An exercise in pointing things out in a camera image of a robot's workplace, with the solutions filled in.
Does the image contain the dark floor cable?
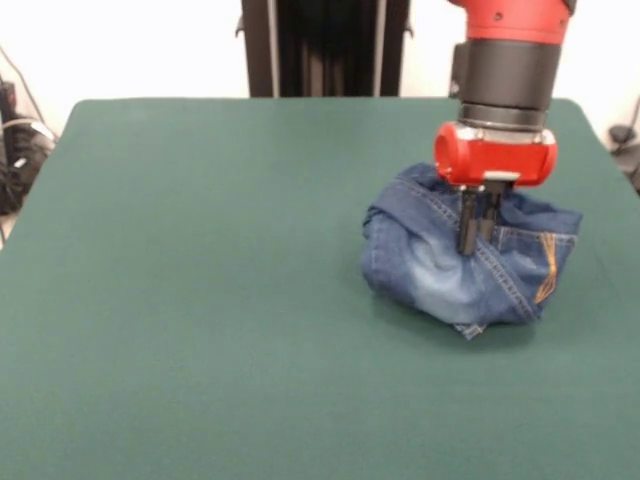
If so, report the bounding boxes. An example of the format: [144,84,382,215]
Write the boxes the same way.
[612,142,640,196]

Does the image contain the black cable heap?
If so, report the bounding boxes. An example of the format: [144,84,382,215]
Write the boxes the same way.
[0,44,59,216]

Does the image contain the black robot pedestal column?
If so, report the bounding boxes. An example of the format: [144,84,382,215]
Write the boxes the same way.
[234,0,416,99]

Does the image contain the black power adapter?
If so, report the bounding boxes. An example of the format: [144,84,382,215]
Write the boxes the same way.
[608,124,637,147]

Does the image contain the blue denim jeans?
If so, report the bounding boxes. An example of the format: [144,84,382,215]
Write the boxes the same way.
[359,162,584,341]

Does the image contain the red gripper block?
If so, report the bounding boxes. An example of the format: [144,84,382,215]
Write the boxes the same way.
[433,121,559,256]

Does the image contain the dark green table cloth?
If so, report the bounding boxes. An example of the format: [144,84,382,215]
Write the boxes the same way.
[0,96,640,480]

